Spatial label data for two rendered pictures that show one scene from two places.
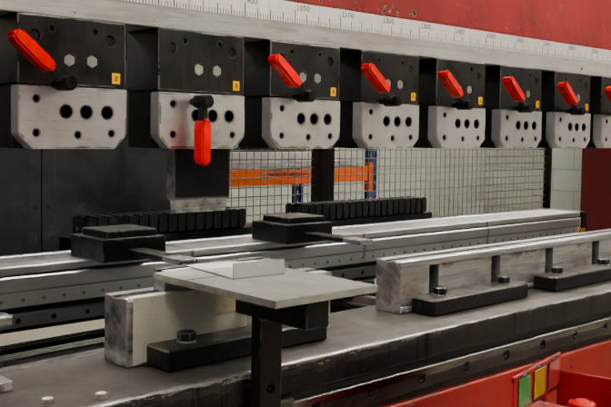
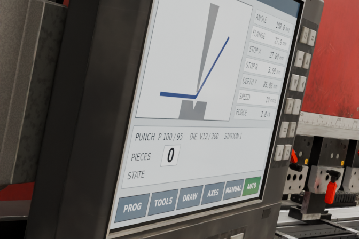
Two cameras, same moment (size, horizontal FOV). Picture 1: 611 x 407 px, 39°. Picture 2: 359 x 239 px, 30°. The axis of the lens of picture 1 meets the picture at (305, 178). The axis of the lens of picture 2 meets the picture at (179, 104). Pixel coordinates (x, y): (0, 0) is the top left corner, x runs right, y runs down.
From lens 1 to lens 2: 1.04 m
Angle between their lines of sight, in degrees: 4
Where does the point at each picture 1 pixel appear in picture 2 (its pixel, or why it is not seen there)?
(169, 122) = (318, 181)
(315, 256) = (316, 229)
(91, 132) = (294, 186)
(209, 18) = (340, 131)
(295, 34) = not seen: outside the picture
